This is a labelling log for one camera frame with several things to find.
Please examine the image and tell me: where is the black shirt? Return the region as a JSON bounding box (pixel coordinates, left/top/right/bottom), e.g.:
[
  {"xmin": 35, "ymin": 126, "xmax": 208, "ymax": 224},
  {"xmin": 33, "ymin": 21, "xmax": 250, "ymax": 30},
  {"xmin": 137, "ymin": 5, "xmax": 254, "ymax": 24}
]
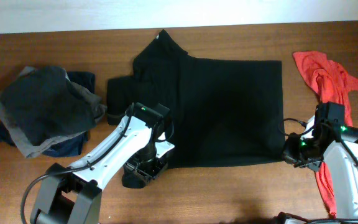
[{"xmin": 106, "ymin": 31, "xmax": 285, "ymax": 169}]

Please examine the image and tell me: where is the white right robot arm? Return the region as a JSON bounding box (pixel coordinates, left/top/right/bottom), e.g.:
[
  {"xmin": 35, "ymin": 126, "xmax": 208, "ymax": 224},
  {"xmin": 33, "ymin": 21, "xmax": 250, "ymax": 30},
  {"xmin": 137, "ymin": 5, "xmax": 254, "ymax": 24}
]
[{"xmin": 275, "ymin": 121, "xmax": 358, "ymax": 224}]

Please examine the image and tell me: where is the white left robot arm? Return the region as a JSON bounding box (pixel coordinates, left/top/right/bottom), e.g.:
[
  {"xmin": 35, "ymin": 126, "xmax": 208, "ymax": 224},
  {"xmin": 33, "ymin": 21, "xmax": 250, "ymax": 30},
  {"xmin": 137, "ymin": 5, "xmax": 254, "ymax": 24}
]
[{"xmin": 26, "ymin": 103, "xmax": 174, "ymax": 223}]

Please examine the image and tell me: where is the red shirt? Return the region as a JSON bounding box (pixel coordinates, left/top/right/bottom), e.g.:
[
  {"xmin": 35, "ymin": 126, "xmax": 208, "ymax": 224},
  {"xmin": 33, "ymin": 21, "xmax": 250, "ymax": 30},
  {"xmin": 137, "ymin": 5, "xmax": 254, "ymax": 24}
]
[{"xmin": 293, "ymin": 51, "xmax": 358, "ymax": 218}]

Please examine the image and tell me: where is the navy folded garment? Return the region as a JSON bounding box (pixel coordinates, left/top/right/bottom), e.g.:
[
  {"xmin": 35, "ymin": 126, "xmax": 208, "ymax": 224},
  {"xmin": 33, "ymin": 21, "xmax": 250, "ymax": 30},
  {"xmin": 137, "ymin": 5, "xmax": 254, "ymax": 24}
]
[{"xmin": 0, "ymin": 72, "xmax": 95, "ymax": 157}]

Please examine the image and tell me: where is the light grey folded garment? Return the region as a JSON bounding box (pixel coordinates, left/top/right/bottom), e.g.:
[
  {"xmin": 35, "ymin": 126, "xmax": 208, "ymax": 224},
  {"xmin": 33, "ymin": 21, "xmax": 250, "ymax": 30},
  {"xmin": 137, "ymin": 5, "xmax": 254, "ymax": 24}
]
[{"xmin": 0, "ymin": 66, "xmax": 108, "ymax": 159}]

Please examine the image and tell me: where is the dark grey folded garment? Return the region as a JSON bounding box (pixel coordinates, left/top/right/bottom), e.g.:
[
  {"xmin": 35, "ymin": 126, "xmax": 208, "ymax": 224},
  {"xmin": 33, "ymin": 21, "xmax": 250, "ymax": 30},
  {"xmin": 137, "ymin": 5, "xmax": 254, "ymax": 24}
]
[{"xmin": 0, "ymin": 66, "xmax": 96, "ymax": 146}]

